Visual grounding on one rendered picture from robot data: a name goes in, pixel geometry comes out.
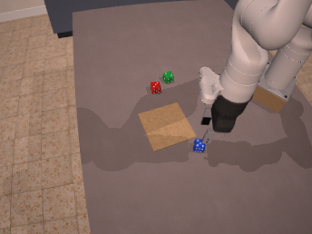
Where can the tan square mat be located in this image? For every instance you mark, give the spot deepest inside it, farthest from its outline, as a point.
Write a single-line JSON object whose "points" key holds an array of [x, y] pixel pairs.
{"points": [[166, 126]]}

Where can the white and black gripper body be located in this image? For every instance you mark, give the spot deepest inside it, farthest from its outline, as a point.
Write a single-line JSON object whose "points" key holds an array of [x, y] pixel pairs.
{"points": [[232, 98]]}

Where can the green die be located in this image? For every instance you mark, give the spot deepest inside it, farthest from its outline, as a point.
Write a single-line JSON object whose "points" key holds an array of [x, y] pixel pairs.
{"points": [[168, 77]]}

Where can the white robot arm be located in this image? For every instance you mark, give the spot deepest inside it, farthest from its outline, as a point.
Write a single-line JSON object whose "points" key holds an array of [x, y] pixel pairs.
{"points": [[272, 24]]}

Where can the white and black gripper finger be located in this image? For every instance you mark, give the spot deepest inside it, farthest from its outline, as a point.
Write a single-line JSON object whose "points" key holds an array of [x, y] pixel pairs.
{"points": [[209, 135], [206, 116]]}

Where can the blue die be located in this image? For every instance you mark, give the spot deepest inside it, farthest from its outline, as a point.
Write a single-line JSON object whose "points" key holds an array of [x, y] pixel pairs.
{"points": [[198, 146]]}

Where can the red die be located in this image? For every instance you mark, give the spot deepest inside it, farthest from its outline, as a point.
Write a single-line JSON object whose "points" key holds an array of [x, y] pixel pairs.
{"points": [[155, 87]]}

